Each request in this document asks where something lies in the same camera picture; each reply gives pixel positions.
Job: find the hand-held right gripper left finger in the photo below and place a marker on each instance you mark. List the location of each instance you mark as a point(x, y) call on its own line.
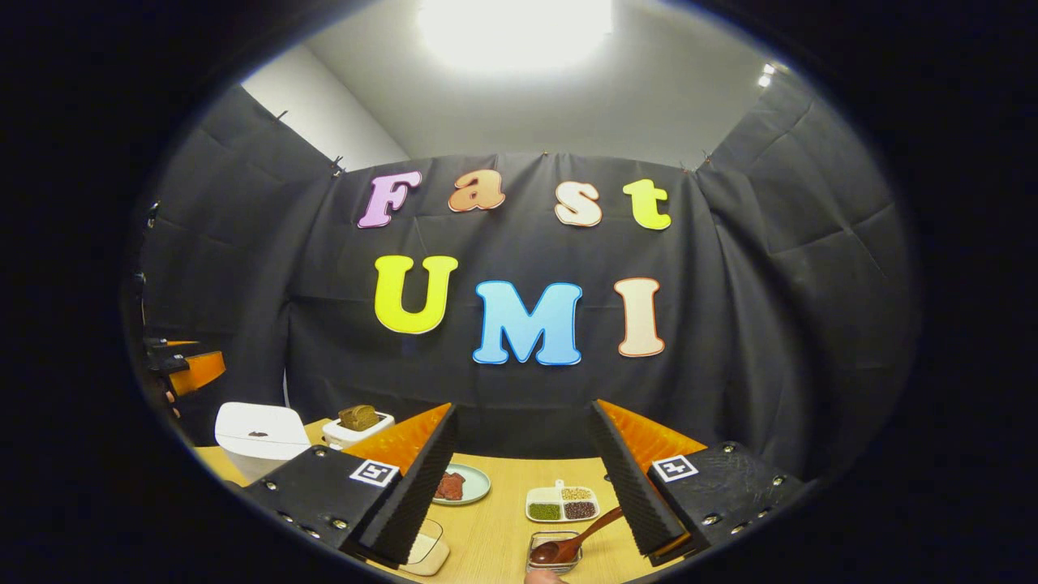
point(422, 487)

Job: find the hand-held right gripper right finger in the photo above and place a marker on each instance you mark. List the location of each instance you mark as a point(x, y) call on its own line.
point(624, 487)

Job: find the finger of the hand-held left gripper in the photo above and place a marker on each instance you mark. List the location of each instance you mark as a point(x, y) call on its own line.
point(166, 345)
point(199, 369)

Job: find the clear container of white rice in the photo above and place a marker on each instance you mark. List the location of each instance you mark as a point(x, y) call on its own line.
point(428, 551)

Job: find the brown wooden spoon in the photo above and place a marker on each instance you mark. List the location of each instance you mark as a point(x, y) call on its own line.
point(568, 543)

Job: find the white rice cooker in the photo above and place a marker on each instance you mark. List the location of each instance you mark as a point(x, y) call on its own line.
point(259, 438)

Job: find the red meat piece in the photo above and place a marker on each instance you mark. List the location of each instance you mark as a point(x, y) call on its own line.
point(451, 487)

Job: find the pale green plate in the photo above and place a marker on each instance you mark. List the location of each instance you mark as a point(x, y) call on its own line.
point(477, 484)

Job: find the white divided dish of beans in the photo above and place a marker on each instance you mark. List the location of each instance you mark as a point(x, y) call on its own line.
point(559, 503)

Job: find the white toaster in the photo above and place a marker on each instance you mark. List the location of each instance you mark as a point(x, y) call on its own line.
point(345, 438)

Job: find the brown toast slice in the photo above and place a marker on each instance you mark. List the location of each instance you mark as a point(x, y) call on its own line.
point(358, 418)

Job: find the black backdrop cloth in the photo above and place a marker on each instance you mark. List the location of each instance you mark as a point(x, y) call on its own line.
point(770, 324)

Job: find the small ceiling light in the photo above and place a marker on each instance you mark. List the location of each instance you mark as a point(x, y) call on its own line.
point(769, 75)

